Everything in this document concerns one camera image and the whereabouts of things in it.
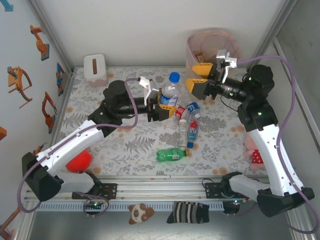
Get clear bottle no label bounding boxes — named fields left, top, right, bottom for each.
left=164, top=116, right=180, bottom=130

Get clear bottle blue label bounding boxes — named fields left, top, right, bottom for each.
left=159, top=71, right=181, bottom=107

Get clear bottle red label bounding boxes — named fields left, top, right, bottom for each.
left=174, top=106, right=191, bottom=120

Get slim clear bottle white cap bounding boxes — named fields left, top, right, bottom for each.
left=178, top=118, right=189, bottom=148

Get Fiji water bottle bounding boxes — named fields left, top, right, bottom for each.
left=186, top=120, right=200, bottom=149

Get green bottle white label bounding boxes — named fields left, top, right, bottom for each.
left=156, top=147, right=191, bottom=163

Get beige bin with pink bag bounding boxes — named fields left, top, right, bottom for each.
left=185, top=28, right=245, bottom=82

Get small bottle blue label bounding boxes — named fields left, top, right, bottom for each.
left=186, top=101, right=202, bottom=120

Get white tissue box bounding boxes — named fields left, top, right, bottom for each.
left=83, top=53, right=110, bottom=88

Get pink plush toy polka dots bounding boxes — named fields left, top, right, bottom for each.
left=243, top=132, right=267, bottom=172

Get black white striped sock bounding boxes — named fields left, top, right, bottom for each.
left=166, top=201, right=210, bottom=225

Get panda plush toy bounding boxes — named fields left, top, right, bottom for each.
left=128, top=202, right=156, bottom=225

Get controller board with LED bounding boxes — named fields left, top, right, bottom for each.
left=223, top=199, right=243, bottom=214
left=83, top=200, right=107, bottom=210

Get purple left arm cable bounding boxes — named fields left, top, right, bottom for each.
left=16, top=77, right=141, bottom=218

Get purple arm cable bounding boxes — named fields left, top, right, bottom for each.
left=16, top=77, right=141, bottom=218
left=223, top=54, right=320, bottom=235

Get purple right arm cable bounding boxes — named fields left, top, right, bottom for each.
left=223, top=54, right=320, bottom=235

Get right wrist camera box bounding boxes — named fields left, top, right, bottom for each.
left=215, top=49, right=238, bottom=86

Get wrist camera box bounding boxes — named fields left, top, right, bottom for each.
left=215, top=49, right=238, bottom=86
left=138, top=76, right=161, bottom=105

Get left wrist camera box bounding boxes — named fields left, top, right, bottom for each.
left=138, top=76, right=161, bottom=105

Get blue orange wall sticker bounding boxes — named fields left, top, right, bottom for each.
left=56, top=62, right=65, bottom=97

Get aluminium front rail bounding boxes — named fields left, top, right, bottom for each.
left=23, top=174, right=303, bottom=202

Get aluminium corner post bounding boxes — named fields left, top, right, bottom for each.
left=249, top=0, right=300, bottom=75
left=26, top=0, right=75, bottom=76

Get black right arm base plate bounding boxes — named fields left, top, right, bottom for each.
left=204, top=182, right=251, bottom=200

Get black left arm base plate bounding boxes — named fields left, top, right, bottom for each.
left=71, top=183, right=118, bottom=200

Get white perforated cable duct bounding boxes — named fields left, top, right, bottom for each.
left=37, top=201, right=225, bottom=213

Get orange claw wall sticker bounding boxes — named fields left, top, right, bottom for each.
left=6, top=66, right=33, bottom=109

